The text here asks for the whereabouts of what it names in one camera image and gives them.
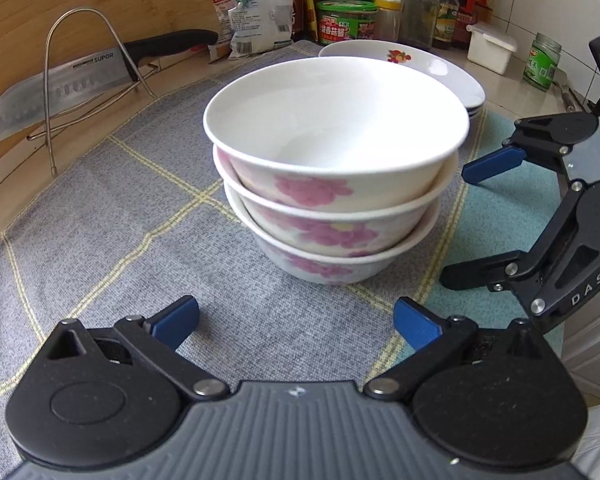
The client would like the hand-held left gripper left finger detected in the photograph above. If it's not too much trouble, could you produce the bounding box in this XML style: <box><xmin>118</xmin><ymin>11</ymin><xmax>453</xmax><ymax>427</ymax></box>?
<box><xmin>46</xmin><ymin>295</ymin><xmax>231</xmax><ymax>403</ymax></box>

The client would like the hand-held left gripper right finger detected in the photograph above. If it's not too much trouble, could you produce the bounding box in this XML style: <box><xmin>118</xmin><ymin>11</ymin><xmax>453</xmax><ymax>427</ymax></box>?
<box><xmin>362</xmin><ymin>296</ymin><xmax>557</xmax><ymax>404</ymax></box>

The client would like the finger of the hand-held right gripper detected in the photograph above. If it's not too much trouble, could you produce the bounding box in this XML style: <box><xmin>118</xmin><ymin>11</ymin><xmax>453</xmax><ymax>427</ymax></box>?
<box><xmin>461</xmin><ymin>111</ymin><xmax>600</xmax><ymax>187</ymax></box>
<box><xmin>439</xmin><ymin>181</ymin><xmax>599</xmax><ymax>294</ymax></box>

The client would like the white bowl pink flower print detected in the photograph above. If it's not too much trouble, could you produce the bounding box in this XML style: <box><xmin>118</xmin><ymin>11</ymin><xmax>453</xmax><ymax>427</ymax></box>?
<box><xmin>203</xmin><ymin>57</ymin><xmax>470</xmax><ymax>211</ymax></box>
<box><xmin>212</xmin><ymin>145</ymin><xmax>459</xmax><ymax>262</ymax></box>
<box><xmin>223</xmin><ymin>180</ymin><xmax>442</xmax><ymax>286</ymax></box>

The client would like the round white plate fruit print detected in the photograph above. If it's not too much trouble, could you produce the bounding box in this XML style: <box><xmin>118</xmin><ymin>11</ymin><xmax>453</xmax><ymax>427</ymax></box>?
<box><xmin>318</xmin><ymin>40</ymin><xmax>486</xmax><ymax>111</ymax></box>

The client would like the steel utensil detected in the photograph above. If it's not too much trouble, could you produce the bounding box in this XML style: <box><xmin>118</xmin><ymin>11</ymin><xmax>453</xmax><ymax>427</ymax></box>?
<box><xmin>554</xmin><ymin>70</ymin><xmax>589</xmax><ymax>114</ymax></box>

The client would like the green lid glass jar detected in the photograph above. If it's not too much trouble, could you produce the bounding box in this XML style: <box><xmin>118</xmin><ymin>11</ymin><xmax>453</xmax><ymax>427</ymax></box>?
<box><xmin>523</xmin><ymin>32</ymin><xmax>564</xmax><ymax>92</ymax></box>

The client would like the white lidded plastic container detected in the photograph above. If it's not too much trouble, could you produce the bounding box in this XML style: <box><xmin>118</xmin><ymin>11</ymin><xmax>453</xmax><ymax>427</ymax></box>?
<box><xmin>465</xmin><ymin>22</ymin><xmax>519</xmax><ymax>76</ymax></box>

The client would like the grey teal plaid cloth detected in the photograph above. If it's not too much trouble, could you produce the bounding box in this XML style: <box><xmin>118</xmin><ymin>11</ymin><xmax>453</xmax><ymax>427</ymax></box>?
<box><xmin>0</xmin><ymin>40</ymin><xmax>567</xmax><ymax>443</ymax></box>

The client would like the dark bottle red label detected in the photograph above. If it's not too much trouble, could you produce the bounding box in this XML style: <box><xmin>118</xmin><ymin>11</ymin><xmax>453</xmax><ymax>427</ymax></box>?
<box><xmin>456</xmin><ymin>0</ymin><xmax>482</xmax><ymax>51</ymax></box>

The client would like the oil bottle green yellow label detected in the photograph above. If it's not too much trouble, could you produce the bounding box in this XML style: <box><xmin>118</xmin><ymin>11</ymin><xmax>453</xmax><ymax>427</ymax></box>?
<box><xmin>432</xmin><ymin>0</ymin><xmax>464</xmax><ymax>51</ymax></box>

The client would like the clear grey glass bottle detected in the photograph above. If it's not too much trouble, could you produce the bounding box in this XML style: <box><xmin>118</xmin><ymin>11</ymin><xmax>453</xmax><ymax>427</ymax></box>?
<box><xmin>401</xmin><ymin>0</ymin><xmax>440</xmax><ymax>50</ymax></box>

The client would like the yellow lid spice jar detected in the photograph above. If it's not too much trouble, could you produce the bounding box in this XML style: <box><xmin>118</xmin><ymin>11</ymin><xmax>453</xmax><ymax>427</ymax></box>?
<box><xmin>373</xmin><ymin>0</ymin><xmax>404</xmax><ymax>44</ymax></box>

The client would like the green lid sauce jar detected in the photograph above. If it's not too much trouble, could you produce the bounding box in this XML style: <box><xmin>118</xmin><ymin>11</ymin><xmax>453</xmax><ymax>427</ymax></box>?
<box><xmin>315</xmin><ymin>0</ymin><xmax>380</xmax><ymax>46</ymax></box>

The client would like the yellow packet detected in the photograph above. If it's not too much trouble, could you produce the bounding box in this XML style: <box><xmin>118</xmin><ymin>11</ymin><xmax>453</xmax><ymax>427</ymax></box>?
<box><xmin>302</xmin><ymin>0</ymin><xmax>319</xmax><ymax>37</ymax></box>

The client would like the dark soy sauce bottle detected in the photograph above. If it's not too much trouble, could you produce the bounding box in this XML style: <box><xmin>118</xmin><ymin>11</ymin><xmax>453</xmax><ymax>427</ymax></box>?
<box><xmin>292</xmin><ymin>0</ymin><xmax>307</xmax><ymax>44</ymax></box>

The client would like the white printed plastic bag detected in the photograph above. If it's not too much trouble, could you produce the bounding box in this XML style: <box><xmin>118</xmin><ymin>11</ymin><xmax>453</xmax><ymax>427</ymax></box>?
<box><xmin>227</xmin><ymin>0</ymin><xmax>300</xmax><ymax>60</ymax></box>

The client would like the red white food bag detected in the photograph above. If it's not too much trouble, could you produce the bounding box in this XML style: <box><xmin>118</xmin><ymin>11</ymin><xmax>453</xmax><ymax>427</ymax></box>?
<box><xmin>200</xmin><ymin>0</ymin><xmax>261</xmax><ymax>62</ymax></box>

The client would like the wooden cutting board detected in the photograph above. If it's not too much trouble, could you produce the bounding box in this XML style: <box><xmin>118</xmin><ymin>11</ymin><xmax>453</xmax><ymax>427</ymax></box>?
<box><xmin>0</xmin><ymin>0</ymin><xmax>222</xmax><ymax>197</ymax></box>

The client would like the black handled kitchen knife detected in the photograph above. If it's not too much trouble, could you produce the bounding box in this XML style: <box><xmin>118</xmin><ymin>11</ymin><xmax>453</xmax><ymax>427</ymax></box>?
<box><xmin>0</xmin><ymin>29</ymin><xmax>220</xmax><ymax>150</ymax></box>

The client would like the steel wire rack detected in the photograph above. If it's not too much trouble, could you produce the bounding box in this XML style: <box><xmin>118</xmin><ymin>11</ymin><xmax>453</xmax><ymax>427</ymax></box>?
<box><xmin>26</xmin><ymin>7</ymin><xmax>157</xmax><ymax>177</ymax></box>

